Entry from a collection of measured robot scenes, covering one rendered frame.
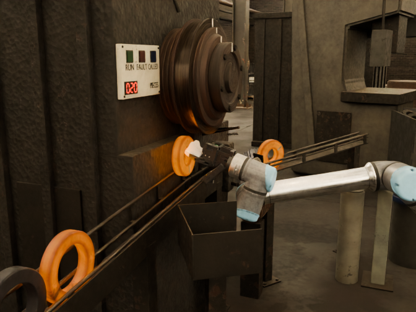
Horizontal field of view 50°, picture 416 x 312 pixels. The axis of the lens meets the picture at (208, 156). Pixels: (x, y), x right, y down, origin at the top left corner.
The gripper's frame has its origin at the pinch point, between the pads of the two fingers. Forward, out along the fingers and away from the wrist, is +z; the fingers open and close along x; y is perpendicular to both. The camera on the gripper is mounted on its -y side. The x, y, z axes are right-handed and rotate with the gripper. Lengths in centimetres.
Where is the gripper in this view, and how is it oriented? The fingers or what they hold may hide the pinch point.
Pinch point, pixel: (184, 150)
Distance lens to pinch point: 173.6
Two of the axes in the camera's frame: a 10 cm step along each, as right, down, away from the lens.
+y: 2.5, -9.1, -3.2
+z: -8.9, -3.4, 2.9
